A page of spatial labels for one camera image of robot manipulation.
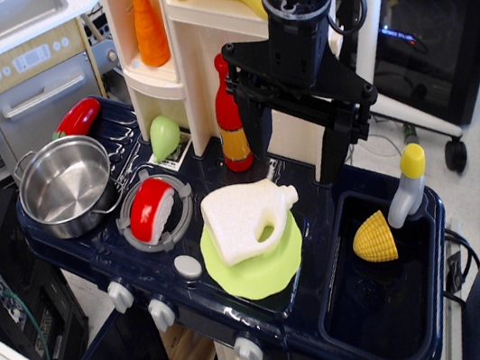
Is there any black box with screen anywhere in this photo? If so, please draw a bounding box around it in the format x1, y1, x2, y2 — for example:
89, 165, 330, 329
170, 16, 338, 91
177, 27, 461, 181
374, 0, 480, 125

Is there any red toy eggplant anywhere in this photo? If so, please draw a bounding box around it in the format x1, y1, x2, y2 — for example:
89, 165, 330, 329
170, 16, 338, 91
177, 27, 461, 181
52, 97, 101, 140

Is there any white rolling stand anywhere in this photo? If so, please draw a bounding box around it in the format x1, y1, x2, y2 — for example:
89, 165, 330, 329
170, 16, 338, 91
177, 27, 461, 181
355, 0, 467, 173

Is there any grey left stove knob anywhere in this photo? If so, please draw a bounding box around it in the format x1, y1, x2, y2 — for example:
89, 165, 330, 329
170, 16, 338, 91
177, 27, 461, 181
107, 282, 134, 314

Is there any grey stove knob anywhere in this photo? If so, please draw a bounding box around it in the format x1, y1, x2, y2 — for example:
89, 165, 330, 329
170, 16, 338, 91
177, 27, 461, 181
234, 337, 263, 360
107, 282, 134, 314
148, 299, 176, 333

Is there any green toy pear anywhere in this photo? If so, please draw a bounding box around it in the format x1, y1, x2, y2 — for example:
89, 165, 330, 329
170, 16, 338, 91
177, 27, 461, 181
149, 115, 180, 162

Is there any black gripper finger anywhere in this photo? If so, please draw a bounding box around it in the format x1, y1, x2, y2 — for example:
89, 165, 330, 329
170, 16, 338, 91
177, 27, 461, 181
235, 89, 272, 160
316, 128, 350, 185

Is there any white toy detergent jug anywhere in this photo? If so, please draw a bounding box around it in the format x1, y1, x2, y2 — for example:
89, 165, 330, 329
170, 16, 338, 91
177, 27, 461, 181
200, 179, 299, 267

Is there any grey oval stove button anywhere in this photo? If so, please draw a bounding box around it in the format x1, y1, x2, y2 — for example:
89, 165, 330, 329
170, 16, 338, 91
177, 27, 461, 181
173, 254, 203, 281

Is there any black computer case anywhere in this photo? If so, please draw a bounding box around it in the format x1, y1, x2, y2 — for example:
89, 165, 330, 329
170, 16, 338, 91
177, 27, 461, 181
0, 189, 89, 360

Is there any grey right stove knob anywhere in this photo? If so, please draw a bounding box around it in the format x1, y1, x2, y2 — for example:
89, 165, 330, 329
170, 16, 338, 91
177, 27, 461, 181
234, 337, 263, 360

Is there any red toy ketchup bottle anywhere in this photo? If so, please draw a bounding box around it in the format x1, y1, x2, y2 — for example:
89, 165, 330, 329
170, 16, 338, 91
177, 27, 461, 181
213, 53, 254, 172

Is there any grey toy burner ring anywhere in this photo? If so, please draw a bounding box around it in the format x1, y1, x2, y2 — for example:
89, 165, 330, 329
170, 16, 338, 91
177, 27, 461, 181
108, 162, 202, 260

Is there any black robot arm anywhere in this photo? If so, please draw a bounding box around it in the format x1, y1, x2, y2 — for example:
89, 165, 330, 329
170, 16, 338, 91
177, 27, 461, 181
221, 0, 378, 184

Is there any orange toy carrot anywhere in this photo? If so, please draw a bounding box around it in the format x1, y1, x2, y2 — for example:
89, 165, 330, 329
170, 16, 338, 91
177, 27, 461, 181
133, 0, 171, 68

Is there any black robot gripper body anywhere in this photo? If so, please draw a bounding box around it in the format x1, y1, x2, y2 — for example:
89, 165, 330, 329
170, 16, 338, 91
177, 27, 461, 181
221, 14, 378, 144

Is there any red and white toy sushi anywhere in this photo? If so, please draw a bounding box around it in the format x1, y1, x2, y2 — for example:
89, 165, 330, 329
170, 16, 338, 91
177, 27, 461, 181
130, 178, 175, 245

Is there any dark blue toy kitchen counter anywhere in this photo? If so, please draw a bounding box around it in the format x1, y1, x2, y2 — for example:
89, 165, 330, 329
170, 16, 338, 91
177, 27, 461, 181
18, 100, 445, 360

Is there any cream toy kitchen shelf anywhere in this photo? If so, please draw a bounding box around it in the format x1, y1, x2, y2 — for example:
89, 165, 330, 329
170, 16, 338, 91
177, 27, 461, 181
99, 0, 365, 207

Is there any grey middle stove knob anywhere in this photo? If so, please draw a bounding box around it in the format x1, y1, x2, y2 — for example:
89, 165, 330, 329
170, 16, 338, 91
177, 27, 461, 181
148, 299, 176, 333

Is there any light green toy plate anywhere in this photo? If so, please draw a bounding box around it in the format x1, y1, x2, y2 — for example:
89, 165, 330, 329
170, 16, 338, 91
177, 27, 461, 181
200, 212, 303, 300

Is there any grey yellow toy faucet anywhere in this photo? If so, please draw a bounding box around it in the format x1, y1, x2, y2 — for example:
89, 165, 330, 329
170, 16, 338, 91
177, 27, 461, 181
388, 143, 426, 229

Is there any stainless steel pot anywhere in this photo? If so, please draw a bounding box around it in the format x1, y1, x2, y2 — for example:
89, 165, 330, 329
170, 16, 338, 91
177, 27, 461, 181
14, 135, 125, 239

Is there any yellow toy corn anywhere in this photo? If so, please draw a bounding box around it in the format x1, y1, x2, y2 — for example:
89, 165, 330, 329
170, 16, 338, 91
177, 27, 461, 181
353, 210, 399, 263

